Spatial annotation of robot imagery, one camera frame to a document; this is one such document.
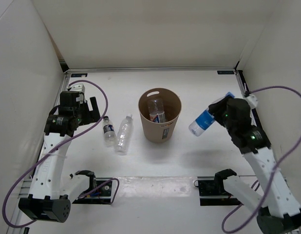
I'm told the blue label water bottle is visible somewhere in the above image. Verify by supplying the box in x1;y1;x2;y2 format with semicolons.
188;92;235;137

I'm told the small black label bottle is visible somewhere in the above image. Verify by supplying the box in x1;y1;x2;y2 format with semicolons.
103;116;116;147

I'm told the clear unlabelled plastic bottle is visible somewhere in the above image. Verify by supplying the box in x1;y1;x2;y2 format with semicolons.
114;114;133;155

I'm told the white red label bottle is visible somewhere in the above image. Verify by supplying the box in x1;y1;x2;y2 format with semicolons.
147;98;166;123

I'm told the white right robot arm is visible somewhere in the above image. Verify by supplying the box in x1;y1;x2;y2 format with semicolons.
208;96;301;234

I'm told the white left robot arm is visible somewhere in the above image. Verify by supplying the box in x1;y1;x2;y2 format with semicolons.
19;88;100;223

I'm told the tan round waste bin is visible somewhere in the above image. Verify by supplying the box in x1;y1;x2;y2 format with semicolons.
138;88;182;143

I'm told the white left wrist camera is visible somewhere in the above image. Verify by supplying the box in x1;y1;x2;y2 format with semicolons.
67;83;85;93

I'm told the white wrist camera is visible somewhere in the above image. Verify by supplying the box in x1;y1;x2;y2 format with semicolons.
244;94;258;110
67;83;85;93

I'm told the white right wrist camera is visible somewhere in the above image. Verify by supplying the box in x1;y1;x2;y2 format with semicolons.
244;94;258;110

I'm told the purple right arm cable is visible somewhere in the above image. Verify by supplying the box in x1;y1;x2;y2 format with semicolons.
222;85;301;234

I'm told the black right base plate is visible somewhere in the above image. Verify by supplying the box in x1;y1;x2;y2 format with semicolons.
193;177;241;207

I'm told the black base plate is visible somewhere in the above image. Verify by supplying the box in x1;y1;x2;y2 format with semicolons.
73;181;116;205
193;177;241;207

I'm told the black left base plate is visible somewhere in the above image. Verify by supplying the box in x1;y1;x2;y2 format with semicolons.
73;181;116;205

